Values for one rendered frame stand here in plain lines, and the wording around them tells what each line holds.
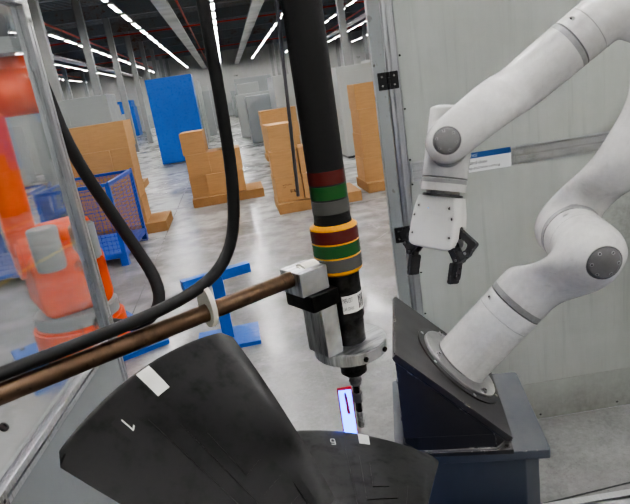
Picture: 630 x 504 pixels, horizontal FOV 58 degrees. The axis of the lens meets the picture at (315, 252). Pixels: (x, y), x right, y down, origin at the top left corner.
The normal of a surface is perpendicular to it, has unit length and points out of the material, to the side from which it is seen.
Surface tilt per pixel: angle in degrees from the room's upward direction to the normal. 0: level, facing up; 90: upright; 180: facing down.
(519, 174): 90
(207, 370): 38
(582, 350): 90
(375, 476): 13
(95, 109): 90
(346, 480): 8
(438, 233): 73
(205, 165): 90
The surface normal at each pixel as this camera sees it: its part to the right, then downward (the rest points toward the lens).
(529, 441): -0.15, -0.95
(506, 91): 0.36, -0.40
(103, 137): 0.13, 0.26
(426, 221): -0.72, 0.02
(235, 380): 0.35, -0.72
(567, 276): -0.44, 0.72
